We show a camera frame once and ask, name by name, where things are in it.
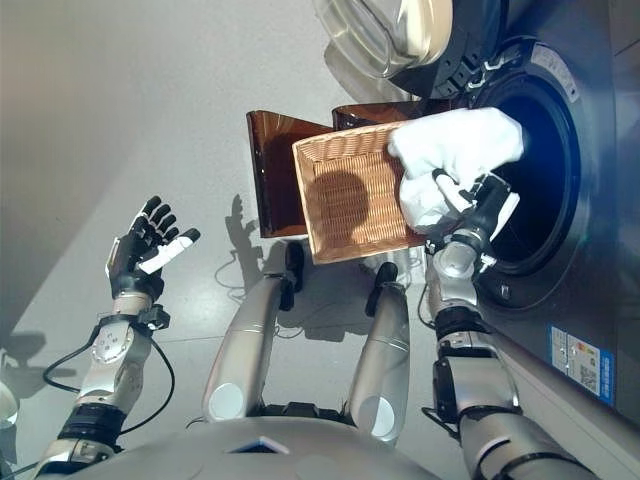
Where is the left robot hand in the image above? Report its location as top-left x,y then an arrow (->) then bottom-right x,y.
104,196 -> 201,301

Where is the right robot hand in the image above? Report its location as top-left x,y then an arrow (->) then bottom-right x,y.
432,168 -> 521,242

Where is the white basket liner cloth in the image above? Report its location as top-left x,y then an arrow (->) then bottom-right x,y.
387,106 -> 525,235

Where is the grey front-loading washing machine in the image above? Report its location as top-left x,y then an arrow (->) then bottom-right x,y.
389,0 -> 640,416

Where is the round glass washing machine door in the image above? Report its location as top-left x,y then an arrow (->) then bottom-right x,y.
312,0 -> 511,96

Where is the black right robot foot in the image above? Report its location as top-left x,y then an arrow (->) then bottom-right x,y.
365,262 -> 400,316

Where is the black robot foot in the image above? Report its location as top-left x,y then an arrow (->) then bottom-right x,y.
279,241 -> 306,311
365,262 -> 400,316

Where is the woven wicker basket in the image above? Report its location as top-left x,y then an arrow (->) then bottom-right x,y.
291,121 -> 431,266

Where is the silver left robot leg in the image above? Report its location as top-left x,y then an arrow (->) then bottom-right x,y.
202,272 -> 296,424

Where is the silver robot leg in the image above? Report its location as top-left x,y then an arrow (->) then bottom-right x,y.
348,282 -> 411,446
202,272 -> 296,424

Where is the amber acrylic stool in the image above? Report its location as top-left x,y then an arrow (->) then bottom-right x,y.
245,102 -> 416,240

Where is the black left robot foot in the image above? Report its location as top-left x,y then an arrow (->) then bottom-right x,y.
279,241 -> 306,311

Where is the blue energy label sticker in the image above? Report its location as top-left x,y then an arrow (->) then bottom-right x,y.
549,323 -> 616,401

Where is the silver right robot leg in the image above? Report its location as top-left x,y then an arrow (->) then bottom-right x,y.
348,282 -> 411,446

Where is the grey robot torso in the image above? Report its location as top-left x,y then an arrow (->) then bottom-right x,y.
74,414 -> 451,480

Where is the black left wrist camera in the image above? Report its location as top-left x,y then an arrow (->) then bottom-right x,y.
141,303 -> 171,331

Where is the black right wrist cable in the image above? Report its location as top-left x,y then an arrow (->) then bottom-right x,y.
417,284 -> 439,331

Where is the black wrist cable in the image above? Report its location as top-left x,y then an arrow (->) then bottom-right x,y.
417,284 -> 439,331
43,324 -> 176,436

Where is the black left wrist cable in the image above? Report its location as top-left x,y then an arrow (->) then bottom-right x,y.
43,324 -> 176,436

